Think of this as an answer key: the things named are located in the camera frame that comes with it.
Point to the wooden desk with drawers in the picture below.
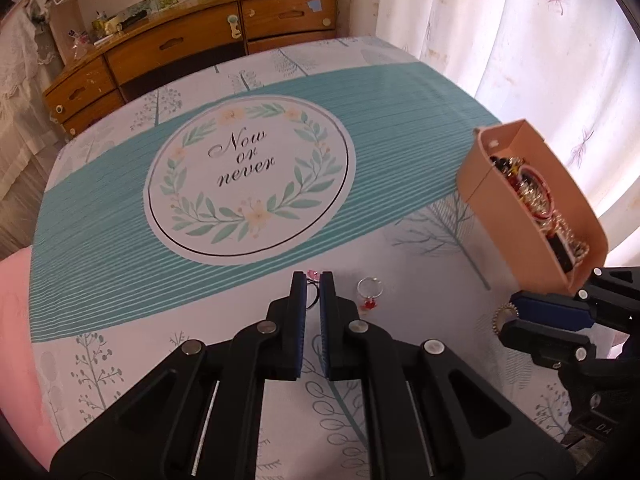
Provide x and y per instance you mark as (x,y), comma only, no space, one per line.
(200,35)

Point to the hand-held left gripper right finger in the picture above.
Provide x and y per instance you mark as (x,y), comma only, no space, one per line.
(326,325)

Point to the small perfume bottle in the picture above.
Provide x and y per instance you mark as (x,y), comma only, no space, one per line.
(80,47)

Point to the peach plastic storage box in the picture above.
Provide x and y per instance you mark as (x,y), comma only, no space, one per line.
(500,195)

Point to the pink blanket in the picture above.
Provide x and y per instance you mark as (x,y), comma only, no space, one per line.
(20,340)

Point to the black tube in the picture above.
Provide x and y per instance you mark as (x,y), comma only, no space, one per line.
(131,21)

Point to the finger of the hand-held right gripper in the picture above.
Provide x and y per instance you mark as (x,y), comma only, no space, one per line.
(550,307)
(545,342)

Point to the white floral curtain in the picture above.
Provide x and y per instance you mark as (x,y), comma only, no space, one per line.
(525,35)

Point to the gold rimmed pearl brooch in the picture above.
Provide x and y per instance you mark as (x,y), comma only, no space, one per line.
(500,317)

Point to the white lace cover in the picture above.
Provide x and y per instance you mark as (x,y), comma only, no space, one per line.
(25,85)

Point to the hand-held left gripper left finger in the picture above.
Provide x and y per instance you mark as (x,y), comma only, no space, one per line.
(298,325)

